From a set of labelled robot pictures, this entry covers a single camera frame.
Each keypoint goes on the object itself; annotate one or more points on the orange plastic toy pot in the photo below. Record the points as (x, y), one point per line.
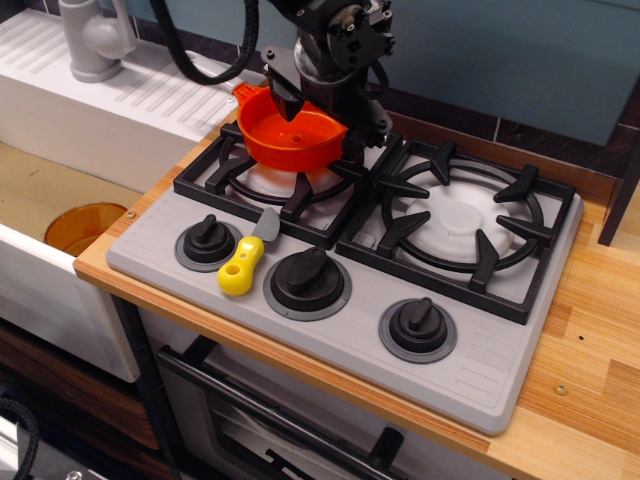
(310, 141)

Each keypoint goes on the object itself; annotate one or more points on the black oven door handle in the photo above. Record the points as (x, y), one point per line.
(325, 450)

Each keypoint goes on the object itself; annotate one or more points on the black left stove knob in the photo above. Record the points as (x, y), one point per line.
(206, 245)

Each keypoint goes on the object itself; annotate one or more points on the black right burner grate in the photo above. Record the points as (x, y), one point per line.
(487, 235)

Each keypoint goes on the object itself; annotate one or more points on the black left burner grate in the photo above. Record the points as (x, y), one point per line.
(313, 206)

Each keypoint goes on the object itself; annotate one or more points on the toy oven door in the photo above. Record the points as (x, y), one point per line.
(241, 413)

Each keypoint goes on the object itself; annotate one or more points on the orange translucent bowl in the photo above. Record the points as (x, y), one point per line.
(75, 230)

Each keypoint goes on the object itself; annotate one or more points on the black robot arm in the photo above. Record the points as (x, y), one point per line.
(335, 65)

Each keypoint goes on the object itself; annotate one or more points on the black stove knob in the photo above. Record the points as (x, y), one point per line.
(418, 331)
(307, 286)
(206, 245)

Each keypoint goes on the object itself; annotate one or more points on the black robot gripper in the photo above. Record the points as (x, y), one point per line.
(335, 65)

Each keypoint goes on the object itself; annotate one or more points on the grey toy stove top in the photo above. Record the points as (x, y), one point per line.
(477, 384)

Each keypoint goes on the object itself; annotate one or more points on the black burner grate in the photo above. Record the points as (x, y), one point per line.
(313, 206)
(487, 235)

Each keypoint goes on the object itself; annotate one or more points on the yellow handled toy knife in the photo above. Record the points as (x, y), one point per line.
(236, 276)

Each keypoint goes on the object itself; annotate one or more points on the black right stove knob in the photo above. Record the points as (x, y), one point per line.
(418, 331)

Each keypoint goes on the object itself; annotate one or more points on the black middle stove knob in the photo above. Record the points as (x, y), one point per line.
(307, 286)

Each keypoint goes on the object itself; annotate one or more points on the white toy sink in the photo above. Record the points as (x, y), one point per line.
(65, 143)

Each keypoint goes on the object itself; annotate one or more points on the grey toy faucet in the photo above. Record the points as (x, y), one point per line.
(96, 44)

